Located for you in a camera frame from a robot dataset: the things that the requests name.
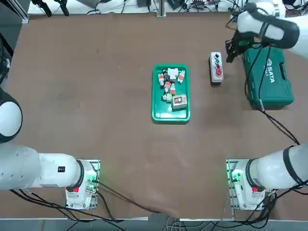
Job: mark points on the black stand leg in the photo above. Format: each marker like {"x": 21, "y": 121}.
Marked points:
{"x": 45, "y": 8}
{"x": 63, "y": 8}

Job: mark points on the beige switch box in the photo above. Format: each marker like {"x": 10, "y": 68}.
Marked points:
{"x": 179, "y": 102}

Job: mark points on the green plastic tool case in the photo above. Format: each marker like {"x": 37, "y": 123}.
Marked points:
{"x": 274, "y": 81}

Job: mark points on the white terminal block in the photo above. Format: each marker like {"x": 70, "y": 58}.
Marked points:
{"x": 174, "y": 73}

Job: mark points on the white button box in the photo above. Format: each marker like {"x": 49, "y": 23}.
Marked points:
{"x": 216, "y": 78}

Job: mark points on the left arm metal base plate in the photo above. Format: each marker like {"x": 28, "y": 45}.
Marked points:
{"x": 95, "y": 168}

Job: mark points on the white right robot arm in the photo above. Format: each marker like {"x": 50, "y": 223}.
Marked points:
{"x": 272, "y": 168}

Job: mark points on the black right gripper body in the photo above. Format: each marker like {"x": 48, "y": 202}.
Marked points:
{"x": 238, "y": 38}

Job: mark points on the green plastic tray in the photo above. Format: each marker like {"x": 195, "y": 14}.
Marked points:
{"x": 158, "y": 110}

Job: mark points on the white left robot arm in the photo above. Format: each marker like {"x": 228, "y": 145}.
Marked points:
{"x": 24, "y": 168}

